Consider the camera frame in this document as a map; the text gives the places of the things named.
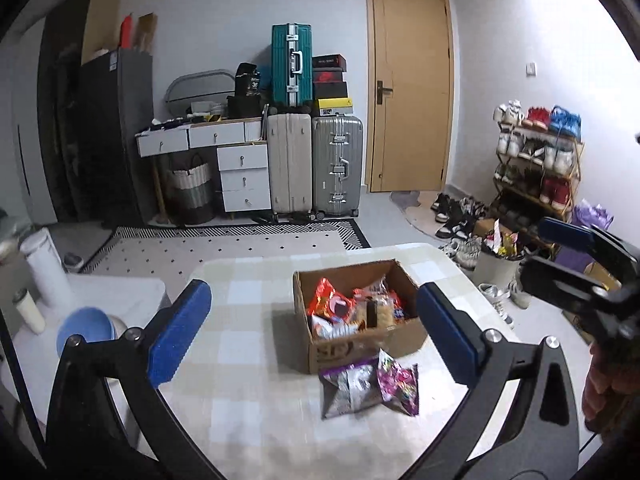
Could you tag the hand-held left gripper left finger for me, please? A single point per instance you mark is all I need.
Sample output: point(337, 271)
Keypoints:
point(177, 332)

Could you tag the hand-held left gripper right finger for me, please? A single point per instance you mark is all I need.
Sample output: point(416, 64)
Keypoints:
point(447, 332)

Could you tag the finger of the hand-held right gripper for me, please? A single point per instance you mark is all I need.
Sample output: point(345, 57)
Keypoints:
point(565, 232)
point(560, 280)

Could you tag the blue cookie packet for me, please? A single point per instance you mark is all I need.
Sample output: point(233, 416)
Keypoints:
point(400, 312)

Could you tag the purple candy packet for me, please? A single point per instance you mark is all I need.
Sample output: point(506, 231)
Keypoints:
point(400, 385)

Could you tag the yellow cake packet dark strip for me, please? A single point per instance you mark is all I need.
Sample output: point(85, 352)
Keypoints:
point(379, 312)

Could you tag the red chocolate wafer packet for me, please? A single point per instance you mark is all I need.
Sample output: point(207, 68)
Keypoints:
point(365, 296)

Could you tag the golden bread packet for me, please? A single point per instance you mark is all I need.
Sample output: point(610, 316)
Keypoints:
point(357, 317)

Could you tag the brown cardboard box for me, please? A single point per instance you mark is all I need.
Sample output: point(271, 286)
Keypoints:
point(350, 352)

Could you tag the silver foil snack packet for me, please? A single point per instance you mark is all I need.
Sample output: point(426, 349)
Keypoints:
point(350, 390)

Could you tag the white snack packet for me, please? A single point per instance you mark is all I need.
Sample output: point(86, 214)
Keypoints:
point(330, 330)

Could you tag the red cookie packet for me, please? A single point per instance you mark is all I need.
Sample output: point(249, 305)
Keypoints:
point(332, 300)

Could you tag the person's right hand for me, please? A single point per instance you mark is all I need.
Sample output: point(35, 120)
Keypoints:
point(607, 385)

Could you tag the purple bag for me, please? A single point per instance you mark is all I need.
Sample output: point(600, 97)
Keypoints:
point(592, 217)

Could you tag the bunch of snack wrappers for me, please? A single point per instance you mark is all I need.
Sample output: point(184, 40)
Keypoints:
point(502, 240)

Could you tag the white trash bin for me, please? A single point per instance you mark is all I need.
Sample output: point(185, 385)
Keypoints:
point(492, 270)

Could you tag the wooden shoe rack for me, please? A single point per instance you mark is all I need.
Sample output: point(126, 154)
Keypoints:
point(577, 160)

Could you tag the white side table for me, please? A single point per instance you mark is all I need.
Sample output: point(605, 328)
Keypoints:
point(110, 295)

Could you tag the rows of shelved shoes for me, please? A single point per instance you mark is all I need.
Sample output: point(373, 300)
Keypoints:
point(540, 155)

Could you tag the blue plastic basin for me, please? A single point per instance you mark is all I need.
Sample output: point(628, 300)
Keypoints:
point(85, 332)

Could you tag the black white patterned rug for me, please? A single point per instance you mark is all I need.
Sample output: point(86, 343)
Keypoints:
point(225, 247)

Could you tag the pile of sneakers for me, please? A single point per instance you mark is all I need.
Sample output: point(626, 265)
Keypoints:
point(460, 220)

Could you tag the beige round doormat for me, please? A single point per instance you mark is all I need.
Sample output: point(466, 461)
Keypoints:
point(425, 215)

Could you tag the grey cloud-shaped doormat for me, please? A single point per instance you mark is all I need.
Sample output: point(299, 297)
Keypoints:
point(402, 199)

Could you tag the woven laundry basket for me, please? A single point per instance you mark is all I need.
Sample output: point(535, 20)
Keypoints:
point(190, 190)

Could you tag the white cylindrical bin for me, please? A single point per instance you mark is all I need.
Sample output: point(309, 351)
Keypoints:
point(45, 270)

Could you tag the white thermos bottle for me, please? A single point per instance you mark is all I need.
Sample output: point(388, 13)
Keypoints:
point(27, 310)

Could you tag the white desk with drawers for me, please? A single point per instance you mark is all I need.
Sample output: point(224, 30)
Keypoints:
point(240, 160)

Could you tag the dark grey refrigerator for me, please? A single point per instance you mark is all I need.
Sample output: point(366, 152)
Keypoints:
point(115, 150)

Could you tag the grey suitcase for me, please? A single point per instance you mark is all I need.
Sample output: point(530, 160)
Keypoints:
point(337, 165)

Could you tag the beige suitcase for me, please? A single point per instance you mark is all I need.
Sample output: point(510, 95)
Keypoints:
point(290, 165)

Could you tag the wooden door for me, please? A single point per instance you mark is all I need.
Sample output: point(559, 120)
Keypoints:
point(410, 85)

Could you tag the black storage box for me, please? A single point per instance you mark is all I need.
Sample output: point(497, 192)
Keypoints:
point(245, 107)

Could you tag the grey oval panel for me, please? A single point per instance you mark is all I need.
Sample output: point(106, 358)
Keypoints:
point(197, 90)

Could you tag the dark wardrobe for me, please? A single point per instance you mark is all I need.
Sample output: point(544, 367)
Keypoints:
point(60, 110)

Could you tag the yellow black shoe box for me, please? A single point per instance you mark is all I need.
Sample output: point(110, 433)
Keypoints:
point(334, 107)

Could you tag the black gift bag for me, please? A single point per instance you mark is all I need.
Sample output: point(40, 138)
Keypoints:
point(247, 80)

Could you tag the plain black shoe box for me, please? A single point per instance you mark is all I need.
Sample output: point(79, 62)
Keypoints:
point(330, 91)

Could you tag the black shoe box red label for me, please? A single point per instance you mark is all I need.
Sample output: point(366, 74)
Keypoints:
point(329, 62)

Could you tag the teal suitcase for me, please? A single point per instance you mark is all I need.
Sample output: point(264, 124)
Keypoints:
point(292, 65)

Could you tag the brown paper bag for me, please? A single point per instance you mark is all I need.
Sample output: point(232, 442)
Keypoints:
point(146, 32)

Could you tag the red bag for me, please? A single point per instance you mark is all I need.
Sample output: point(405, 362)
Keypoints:
point(126, 32)

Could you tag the flat cardboard sheet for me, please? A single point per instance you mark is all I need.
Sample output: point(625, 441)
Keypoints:
point(102, 20)

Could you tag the white light switch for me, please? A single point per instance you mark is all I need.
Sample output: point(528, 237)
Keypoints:
point(531, 68)

